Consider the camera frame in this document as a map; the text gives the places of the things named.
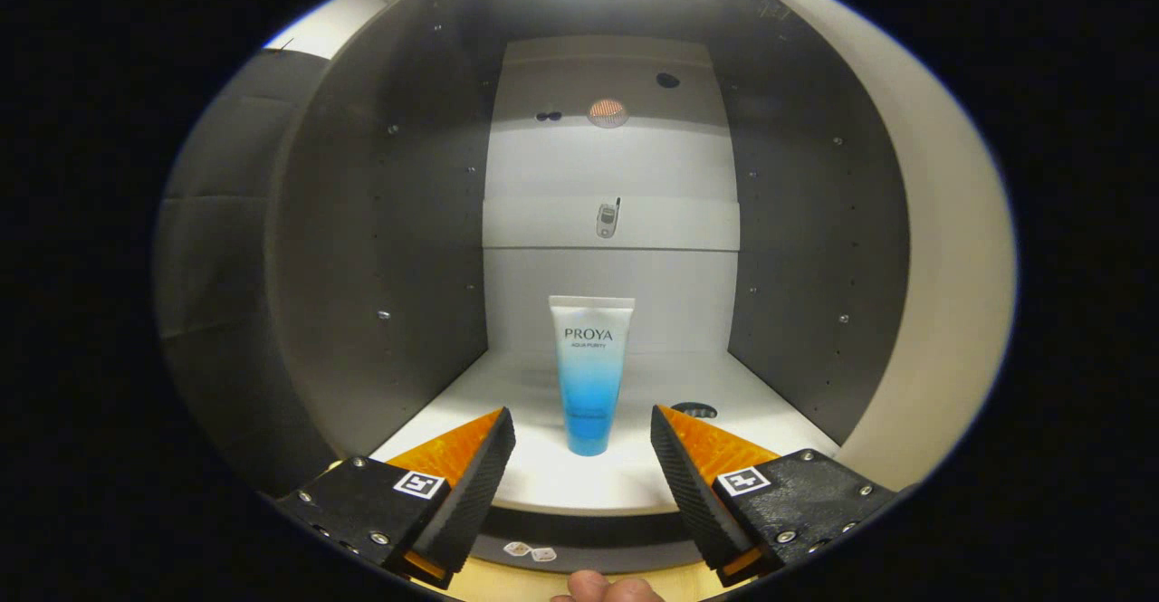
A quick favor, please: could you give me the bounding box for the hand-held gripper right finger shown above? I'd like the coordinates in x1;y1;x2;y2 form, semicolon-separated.
650;405;906;588

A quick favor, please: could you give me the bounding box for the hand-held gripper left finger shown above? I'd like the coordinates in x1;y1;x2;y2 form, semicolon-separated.
272;407;517;590

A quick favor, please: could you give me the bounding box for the blue white cosmetic tube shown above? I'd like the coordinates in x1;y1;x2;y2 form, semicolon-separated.
549;295;637;457

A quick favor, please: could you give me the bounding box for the dark grey cabinet body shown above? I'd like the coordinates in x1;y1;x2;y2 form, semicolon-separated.
263;0;911;576

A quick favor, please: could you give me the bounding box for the black backdrop cloth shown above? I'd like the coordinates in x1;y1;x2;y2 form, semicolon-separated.
154;50;336;499

